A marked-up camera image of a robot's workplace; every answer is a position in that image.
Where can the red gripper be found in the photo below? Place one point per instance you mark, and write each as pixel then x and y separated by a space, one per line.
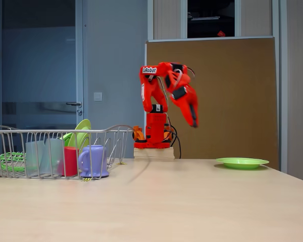
pixel 184 101

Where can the wooden base block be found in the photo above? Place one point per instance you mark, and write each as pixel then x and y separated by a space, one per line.
pixel 154 153

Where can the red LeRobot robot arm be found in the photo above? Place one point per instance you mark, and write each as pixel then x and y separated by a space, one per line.
pixel 154 121

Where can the brown cork board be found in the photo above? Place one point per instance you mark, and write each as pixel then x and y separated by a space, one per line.
pixel 255 75

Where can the grey translucent plastic cup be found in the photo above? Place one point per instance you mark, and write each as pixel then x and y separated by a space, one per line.
pixel 34 156
pixel 53 156

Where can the green plastic plate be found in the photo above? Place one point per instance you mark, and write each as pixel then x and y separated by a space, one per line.
pixel 242 162
pixel 67 137
pixel 82 126

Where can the red plastic cup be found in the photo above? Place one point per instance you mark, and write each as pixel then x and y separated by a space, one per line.
pixel 70 161

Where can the orange table clamp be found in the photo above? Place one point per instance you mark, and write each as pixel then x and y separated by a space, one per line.
pixel 137 134

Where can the purple plastic mug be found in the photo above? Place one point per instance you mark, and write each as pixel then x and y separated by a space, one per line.
pixel 96 158

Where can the grey glass door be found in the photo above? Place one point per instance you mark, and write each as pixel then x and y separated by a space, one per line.
pixel 40 63

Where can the small red object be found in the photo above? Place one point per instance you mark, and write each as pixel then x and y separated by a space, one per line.
pixel 221 33

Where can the white light switch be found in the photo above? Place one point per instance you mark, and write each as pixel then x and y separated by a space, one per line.
pixel 98 96

